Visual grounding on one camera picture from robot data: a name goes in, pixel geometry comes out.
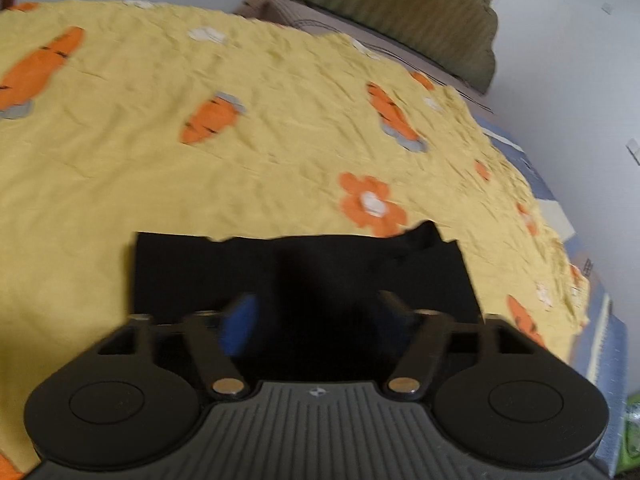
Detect blue patterned bed sheet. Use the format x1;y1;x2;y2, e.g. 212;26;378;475
474;115;628;477

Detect yellow carrot print quilt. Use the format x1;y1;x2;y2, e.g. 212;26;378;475
1;0;589;471

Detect green package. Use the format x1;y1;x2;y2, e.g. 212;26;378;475
616;393;640;474

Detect black pants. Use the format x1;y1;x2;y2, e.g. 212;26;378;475
132;221;480;382

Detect brown striped pillow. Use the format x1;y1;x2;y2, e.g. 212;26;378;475
233;0;494;118

